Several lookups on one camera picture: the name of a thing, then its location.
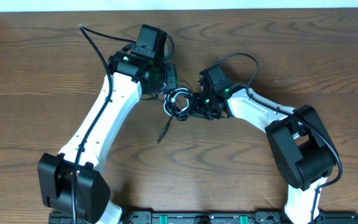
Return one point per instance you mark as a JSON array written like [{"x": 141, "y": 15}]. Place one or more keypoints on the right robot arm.
[{"x": 302, "y": 149}]

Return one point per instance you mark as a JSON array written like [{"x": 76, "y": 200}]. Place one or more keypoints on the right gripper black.
[{"x": 196, "y": 110}]

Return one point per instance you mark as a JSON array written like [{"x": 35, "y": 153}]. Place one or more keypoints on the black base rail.
[{"x": 260, "y": 217}]

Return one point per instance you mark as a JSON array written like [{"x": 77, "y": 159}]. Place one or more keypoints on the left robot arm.
[{"x": 71, "y": 182}]

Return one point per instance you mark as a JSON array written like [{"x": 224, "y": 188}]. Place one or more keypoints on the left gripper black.
[{"x": 173, "y": 81}]

